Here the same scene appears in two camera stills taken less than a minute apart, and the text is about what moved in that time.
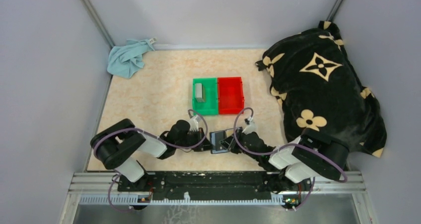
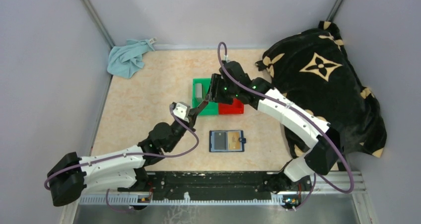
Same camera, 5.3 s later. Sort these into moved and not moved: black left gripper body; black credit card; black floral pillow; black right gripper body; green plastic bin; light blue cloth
Moved: black left gripper body; black right gripper body
Not moved: green plastic bin; black floral pillow; light blue cloth; black credit card
